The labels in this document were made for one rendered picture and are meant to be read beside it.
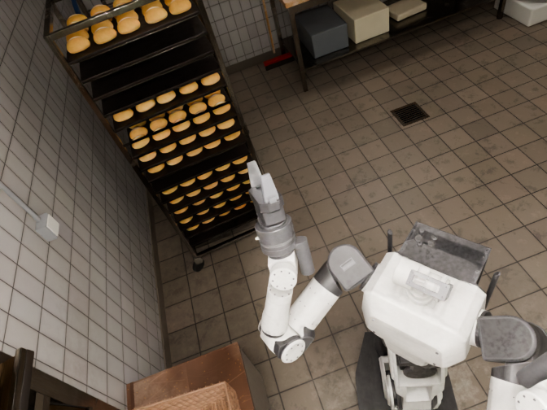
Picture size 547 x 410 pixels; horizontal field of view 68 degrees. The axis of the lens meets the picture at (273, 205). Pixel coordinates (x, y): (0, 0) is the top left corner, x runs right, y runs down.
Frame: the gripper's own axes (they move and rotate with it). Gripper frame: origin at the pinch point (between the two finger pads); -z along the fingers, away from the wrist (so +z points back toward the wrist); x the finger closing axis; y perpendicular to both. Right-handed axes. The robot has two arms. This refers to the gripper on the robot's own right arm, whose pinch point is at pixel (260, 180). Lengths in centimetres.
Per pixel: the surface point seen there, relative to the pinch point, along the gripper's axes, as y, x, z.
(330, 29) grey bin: -159, -288, -5
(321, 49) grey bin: -151, -296, 11
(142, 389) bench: 65, -70, 104
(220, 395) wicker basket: 32, -48, 104
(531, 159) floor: -219, -126, 105
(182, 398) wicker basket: 45, -44, 93
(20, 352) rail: 72, -21, 32
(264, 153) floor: -60, -250, 76
